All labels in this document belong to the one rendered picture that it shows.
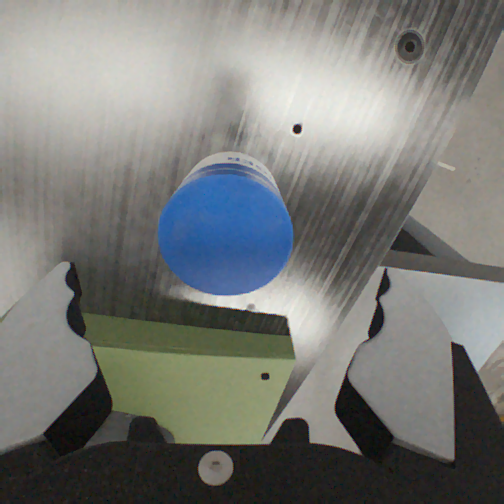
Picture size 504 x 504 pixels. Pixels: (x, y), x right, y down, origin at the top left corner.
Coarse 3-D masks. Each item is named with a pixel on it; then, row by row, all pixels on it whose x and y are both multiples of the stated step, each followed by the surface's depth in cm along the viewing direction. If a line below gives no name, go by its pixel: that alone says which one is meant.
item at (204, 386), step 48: (96, 336) 23; (144, 336) 24; (192, 336) 25; (240, 336) 26; (288, 336) 27; (144, 384) 25; (192, 384) 26; (240, 384) 26; (192, 432) 32; (240, 432) 32
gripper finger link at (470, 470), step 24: (456, 360) 7; (456, 384) 6; (480, 384) 6; (456, 408) 6; (480, 408) 6; (456, 432) 5; (480, 432) 5; (384, 456) 6; (408, 456) 5; (456, 456) 5; (480, 456) 5; (408, 480) 5; (432, 480) 5; (456, 480) 4; (480, 480) 4
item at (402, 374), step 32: (384, 288) 11; (384, 320) 9; (416, 320) 9; (384, 352) 7; (416, 352) 7; (448, 352) 7; (352, 384) 6; (384, 384) 6; (416, 384) 6; (448, 384) 6; (352, 416) 7; (384, 416) 6; (416, 416) 6; (448, 416) 6; (384, 448) 6; (416, 448) 5; (448, 448) 5
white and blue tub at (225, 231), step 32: (224, 160) 16; (256, 160) 19; (192, 192) 13; (224, 192) 13; (256, 192) 13; (160, 224) 14; (192, 224) 14; (224, 224) 14; (256, 224) 14; (288, 224) 14; (192, 256) 15; (224, 256) 15; (256, 256) 15; (288, 256) 15; (224, 288) 16; (256, 288) 16
